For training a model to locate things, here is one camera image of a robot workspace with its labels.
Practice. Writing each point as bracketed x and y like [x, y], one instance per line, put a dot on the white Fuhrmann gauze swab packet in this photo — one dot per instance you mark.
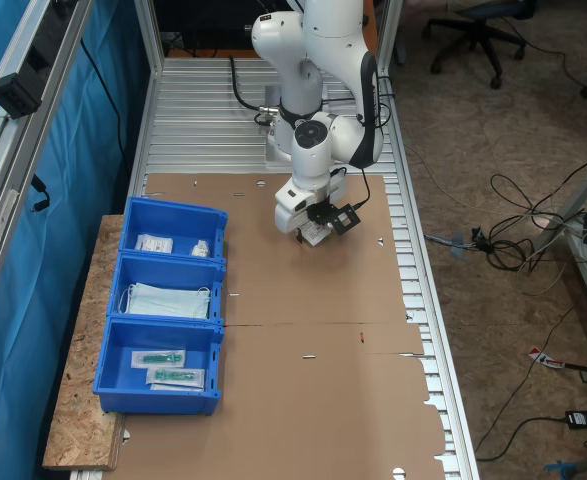
[315, 234]

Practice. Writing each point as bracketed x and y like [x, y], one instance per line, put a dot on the brown cardboard sheet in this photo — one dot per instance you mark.
[298, 290]
[298, 425]

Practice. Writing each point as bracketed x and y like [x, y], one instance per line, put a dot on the crumpled white gauze packet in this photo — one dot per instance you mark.
[200, 249]

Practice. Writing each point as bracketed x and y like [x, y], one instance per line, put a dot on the blue bin with gauze packets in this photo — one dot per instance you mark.
[173, 217]

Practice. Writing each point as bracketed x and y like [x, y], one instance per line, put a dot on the blue bin with masks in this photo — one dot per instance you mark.
[168, 272]

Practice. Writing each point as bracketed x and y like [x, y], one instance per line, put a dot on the flat white gauze packet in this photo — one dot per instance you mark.
[153, 243]

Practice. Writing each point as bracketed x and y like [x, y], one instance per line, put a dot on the stack of white face masks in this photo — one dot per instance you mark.
[168, 302]

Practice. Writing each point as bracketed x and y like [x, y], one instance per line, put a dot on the blue tape piece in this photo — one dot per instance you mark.
[458, 247]

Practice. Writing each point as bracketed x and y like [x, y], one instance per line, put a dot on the clear packet with green syringe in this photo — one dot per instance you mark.
[175, 379]
[158, 358]

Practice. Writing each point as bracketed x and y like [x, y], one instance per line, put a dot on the blue bin with syringe packets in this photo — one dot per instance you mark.
[123, 390]

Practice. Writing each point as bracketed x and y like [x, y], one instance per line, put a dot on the OSB wood board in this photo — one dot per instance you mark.
[83, 375]

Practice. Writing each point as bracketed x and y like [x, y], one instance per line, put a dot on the black office chair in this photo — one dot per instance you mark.
[478, 25]

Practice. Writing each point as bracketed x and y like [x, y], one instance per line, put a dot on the red white label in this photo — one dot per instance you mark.
[545, 357]

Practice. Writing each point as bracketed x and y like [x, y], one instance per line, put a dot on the black power adapter brick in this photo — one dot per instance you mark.
[583, 419]

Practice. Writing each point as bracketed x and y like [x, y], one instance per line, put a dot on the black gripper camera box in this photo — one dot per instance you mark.
[345, 220]

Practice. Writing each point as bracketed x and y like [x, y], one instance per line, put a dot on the aluminium frame post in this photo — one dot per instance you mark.
[388, 35]
[148, 75]

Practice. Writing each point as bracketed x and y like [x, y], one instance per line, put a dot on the long aluminium frame beam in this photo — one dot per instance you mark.
[23, 150]

